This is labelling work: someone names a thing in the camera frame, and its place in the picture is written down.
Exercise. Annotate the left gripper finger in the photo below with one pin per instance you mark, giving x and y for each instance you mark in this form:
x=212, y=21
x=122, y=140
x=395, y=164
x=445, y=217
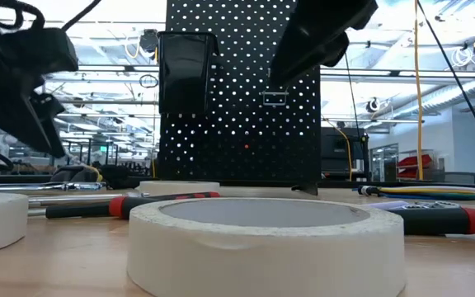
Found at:
x=52, y=107
x=6, y=107

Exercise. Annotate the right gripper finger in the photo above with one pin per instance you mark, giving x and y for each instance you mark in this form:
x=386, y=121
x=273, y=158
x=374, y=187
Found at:
x=336, y=53
x=311, y=33

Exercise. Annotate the red black screwdriver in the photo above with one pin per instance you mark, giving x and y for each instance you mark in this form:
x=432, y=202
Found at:
x=76, y=211
x=76, y=199
x=435, y=222

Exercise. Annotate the metal double prong hook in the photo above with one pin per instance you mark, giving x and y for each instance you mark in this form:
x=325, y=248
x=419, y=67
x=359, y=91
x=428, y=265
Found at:
x=275, y=92

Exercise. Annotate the black grey work glove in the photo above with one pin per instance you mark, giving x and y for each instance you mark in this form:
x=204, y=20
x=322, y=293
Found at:
x=74, y=175

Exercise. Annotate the black monitor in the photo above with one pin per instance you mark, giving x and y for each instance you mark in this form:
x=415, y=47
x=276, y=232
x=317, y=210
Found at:
x=336, y=148

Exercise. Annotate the glass door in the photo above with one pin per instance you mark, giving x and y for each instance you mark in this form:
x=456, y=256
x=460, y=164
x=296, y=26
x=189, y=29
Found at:
x=384, y=163

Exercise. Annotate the thin black strut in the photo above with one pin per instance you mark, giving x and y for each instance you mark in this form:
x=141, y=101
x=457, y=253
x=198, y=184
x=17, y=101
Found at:
x=460, y=84

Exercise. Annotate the black perforated pegboard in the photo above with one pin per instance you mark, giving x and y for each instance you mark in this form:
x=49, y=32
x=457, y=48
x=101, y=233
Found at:
x=241, y=144

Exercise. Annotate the red storage bins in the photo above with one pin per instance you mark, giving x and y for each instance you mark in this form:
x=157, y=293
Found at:
x=415, y=161

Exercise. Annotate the black plastic bin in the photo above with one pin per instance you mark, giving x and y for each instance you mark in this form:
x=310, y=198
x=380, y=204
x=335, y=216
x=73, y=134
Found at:
x=184, y=74

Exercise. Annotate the grey chair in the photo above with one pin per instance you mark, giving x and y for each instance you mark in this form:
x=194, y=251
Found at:
x=460, y=178

